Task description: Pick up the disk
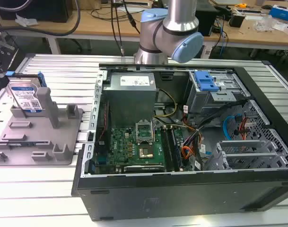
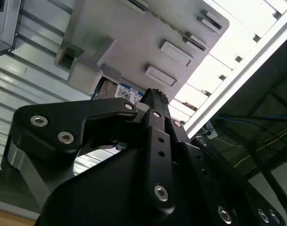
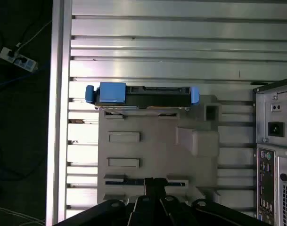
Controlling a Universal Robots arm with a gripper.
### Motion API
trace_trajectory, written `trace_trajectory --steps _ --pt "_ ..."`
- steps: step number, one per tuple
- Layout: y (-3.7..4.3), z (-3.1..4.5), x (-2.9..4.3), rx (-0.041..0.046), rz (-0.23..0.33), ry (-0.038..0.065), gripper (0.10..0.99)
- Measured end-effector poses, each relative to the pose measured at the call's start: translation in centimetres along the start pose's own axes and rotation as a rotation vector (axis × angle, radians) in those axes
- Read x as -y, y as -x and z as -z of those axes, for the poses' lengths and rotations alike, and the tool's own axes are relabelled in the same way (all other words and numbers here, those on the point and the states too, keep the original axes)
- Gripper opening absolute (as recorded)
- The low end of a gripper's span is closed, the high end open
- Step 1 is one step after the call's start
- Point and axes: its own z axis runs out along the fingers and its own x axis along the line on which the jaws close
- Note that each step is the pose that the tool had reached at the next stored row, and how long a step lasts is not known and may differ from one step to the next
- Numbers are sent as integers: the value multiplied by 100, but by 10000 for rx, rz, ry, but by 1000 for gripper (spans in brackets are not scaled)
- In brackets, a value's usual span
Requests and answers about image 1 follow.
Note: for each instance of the grey parts rack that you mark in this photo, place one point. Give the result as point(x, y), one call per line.
point(39, 139)

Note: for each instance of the green motherboard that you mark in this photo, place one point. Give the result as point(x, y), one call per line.
point(132, 149)

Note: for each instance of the clear plastic bag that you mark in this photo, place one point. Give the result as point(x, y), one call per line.
point(264, 23)

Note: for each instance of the silver expansion slot bracket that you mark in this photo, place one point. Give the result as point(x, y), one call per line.
point(240, 143)

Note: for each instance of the grey power supply unit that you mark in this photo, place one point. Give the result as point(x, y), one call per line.
point(130, 99)

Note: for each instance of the black graphics card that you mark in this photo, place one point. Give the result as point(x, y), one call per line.
point(143, 168)

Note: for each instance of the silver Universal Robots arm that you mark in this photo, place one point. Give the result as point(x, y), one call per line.
point(179, 21)

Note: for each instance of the blue plastic bay latch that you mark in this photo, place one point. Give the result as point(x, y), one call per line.
point(205, 81)

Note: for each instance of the silver CPU chip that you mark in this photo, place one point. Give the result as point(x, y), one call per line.
point(146, 152)

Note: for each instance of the metal disk bay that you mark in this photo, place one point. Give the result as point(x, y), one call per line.
point(214, 94)

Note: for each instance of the hard disk in blue carrier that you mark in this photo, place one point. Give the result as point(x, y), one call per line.
point(24, 94)

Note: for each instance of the black computer tower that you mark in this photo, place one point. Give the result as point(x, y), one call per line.
point(206, 19)

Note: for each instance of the black RAM slot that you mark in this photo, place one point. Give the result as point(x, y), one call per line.
point(176, 149)
point(167, 147)

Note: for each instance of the wooden desk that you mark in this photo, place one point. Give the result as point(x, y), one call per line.
point(110, 26)

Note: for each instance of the blue cardboard box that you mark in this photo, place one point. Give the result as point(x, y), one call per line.
point(282, 11)

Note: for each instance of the black open PC case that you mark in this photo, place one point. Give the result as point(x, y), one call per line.
point(172, 196)

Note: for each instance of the black small box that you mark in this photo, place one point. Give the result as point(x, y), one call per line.
point(236, 20)

